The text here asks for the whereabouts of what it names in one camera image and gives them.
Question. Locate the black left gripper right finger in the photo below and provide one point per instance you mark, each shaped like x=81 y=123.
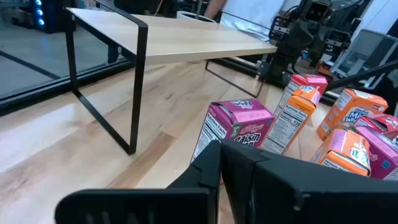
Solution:
x=295 y=193

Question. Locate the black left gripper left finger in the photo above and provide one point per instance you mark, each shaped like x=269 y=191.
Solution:
x=140 y=205

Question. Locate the orange Mini-Wheats cereal box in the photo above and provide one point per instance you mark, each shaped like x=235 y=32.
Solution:
x=351 y=109
x=292 y=118
x=345 y=149

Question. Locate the purple Raisin Bran cereal box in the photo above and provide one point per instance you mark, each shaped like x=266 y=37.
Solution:
x=381 y=155
x=248 y=124

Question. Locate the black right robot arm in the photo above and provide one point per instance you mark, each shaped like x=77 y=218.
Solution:
x=339 y=40

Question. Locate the person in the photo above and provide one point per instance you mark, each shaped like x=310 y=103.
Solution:
x=252 y=14

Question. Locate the grey framed panel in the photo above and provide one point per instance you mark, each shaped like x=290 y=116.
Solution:
x=363 y=56

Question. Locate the white plant pot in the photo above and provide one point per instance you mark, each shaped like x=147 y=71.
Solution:
x=192 y=16

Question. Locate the computer tower with blue lights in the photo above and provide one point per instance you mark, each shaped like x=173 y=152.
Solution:
x=49 y=15

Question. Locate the wooden shelf with black frame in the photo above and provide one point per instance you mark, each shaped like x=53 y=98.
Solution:
x=186 y=40

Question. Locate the black aluminium table rail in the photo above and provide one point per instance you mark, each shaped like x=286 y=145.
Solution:
x=46 y=90

